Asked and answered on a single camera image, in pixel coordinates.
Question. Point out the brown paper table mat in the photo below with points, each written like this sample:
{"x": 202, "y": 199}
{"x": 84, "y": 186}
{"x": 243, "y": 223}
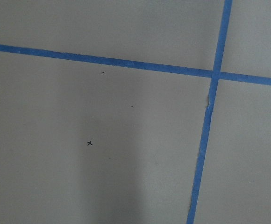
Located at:
{"x": 135, "y": 111}

